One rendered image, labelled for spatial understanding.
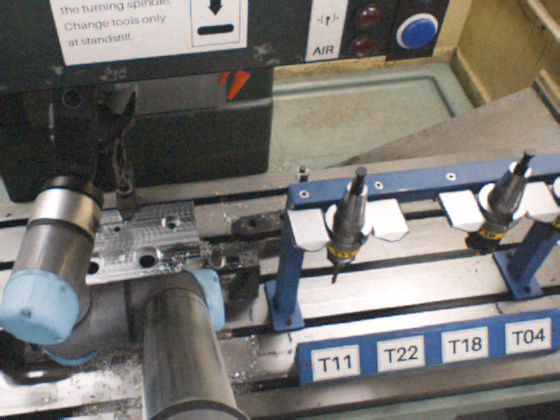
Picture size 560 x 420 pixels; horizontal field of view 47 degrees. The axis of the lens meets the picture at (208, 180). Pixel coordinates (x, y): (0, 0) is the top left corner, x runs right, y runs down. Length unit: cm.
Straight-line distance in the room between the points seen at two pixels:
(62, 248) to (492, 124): 128
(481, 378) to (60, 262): 77
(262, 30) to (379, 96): 151
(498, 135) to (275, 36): 119
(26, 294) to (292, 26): 35
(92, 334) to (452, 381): 66
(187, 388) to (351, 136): 148
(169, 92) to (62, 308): 88
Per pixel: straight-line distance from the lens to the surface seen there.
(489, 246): 102
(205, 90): 146
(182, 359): 54
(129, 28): 54
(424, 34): 60
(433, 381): 117
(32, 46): 55
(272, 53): 57
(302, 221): 89
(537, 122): 172
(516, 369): 123
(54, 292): 65
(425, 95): 209
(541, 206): 100
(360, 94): 204
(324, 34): 57
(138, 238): 115
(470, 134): 172
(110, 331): 74
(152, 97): 146
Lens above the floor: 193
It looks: 50 degrees down
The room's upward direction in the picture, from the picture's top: 2 degrees counter-clockwise
